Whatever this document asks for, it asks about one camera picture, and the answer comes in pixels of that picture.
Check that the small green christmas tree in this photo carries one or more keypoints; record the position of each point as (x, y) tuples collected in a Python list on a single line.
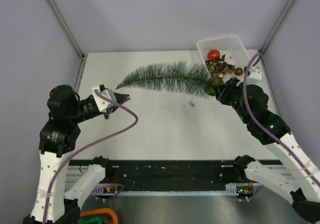
[(178, 77)]

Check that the brown ribbon bow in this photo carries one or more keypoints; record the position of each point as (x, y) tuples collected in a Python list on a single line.
[(219, 66)]

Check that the green bin lid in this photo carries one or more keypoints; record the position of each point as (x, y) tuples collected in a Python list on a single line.
[(94, 220)]

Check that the white plastic basket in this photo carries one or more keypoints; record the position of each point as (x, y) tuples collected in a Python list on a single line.
[(231, 46)]

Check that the brown bauble right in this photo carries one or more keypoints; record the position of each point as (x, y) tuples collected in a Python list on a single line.
[(239, 71)]

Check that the red glitter bauble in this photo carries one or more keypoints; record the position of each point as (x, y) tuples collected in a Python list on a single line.
[(213, 54)]

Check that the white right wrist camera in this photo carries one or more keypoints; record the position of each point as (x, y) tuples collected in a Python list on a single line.
[(254, 76)]

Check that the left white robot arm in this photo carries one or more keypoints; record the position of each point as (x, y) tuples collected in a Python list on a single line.
[(57, 147)]

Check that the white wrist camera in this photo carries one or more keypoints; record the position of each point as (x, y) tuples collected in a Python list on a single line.
[(254, 76), (99, 94)]

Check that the orange bin rim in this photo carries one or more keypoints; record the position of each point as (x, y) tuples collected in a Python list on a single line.
[(106, 212)]

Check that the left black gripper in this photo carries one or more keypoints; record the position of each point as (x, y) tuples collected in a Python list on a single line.
[(120, 98)]

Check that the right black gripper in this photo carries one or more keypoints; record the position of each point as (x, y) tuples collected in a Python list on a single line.
[(224, 90)]

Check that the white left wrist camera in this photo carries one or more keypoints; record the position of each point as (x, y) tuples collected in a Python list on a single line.
[(99, 94)]

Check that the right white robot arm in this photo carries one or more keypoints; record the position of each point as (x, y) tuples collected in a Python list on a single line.
[(301, 190)]

